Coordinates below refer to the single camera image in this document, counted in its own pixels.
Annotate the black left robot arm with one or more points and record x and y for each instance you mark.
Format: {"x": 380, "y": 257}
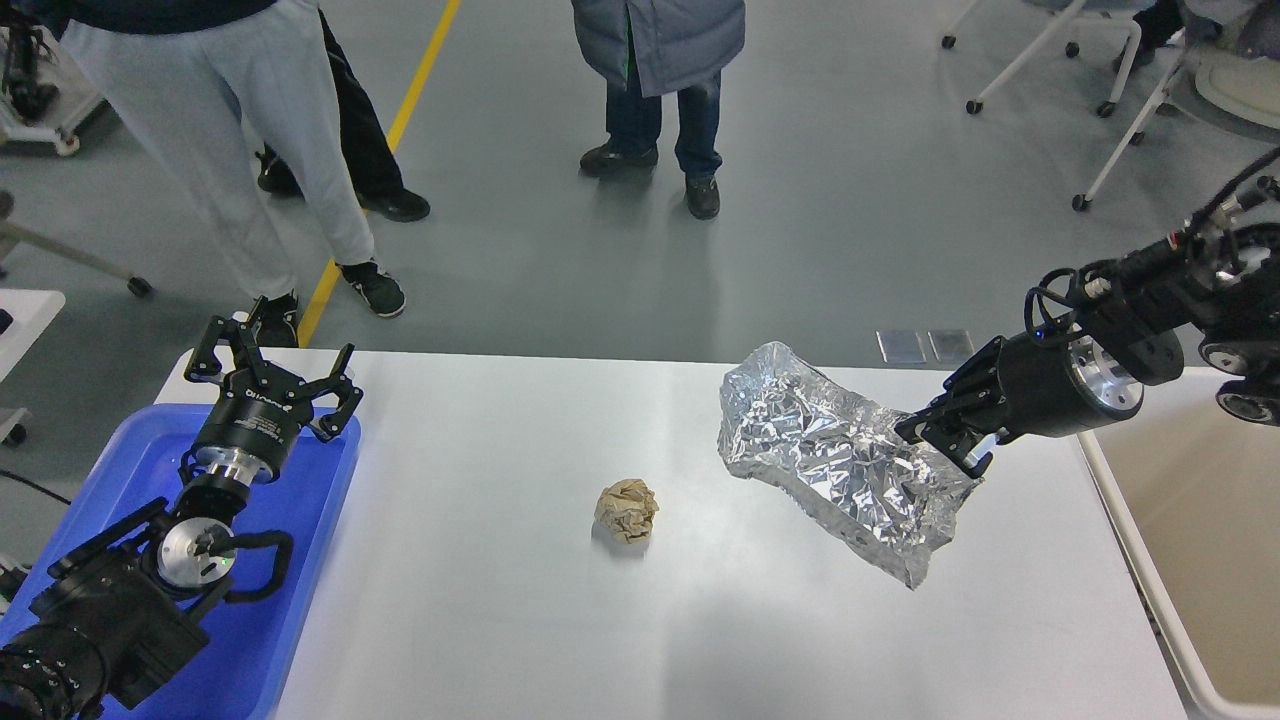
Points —
{"x": 124, "y": 610}

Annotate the aluminium foil sheet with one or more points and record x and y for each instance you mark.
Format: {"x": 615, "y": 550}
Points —
{"x": 837, "y": 455}

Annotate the crumpled brown paper ball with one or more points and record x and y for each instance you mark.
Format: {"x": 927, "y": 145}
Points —
{"x": 626, "y": 511}

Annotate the right metal floor plate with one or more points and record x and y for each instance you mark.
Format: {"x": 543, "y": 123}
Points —
{"x": 951, "y": 346}

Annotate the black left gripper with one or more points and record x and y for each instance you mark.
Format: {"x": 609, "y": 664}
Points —
{"x": 248, "y": 420}

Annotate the white table at left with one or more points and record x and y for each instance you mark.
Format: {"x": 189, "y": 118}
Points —
{"x": 26, "y": 315}

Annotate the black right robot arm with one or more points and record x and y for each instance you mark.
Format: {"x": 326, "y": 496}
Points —
{"x": 1097, "y": 336}

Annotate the white wheeled chair frame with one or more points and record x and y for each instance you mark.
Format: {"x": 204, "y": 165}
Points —
{"x": 1065, "y": 20}

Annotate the left metal floor plate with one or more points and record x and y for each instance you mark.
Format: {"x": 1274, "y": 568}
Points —
{"x": 902, "y": 347}

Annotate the metal floor plate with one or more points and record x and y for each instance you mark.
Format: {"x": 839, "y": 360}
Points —
{"x": 902, "y": 347}
{"x": 951, "y": 346}

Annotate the white wheeled chair right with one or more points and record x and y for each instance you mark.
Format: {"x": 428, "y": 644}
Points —
{"x": 1225, "y": 74}

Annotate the beige plastic bin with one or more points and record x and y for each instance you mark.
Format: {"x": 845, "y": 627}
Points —
{"x": 1192, "y": 496}

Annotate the person in grey puffer coat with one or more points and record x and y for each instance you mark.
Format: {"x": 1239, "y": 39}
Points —
{"x": 645, "y": 50}

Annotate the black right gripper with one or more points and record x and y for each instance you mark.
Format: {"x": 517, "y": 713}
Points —
{"x": 1050, "y": 392}

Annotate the person in black trousers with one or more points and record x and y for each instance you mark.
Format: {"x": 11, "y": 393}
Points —
{"x": 371, "y": 165}

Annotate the grey chair leg left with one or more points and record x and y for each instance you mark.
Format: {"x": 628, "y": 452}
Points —
{"x": 13, "y": 235}

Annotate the person in grey sweatpants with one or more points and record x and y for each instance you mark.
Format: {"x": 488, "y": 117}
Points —
{"x": 186, "y": 77}

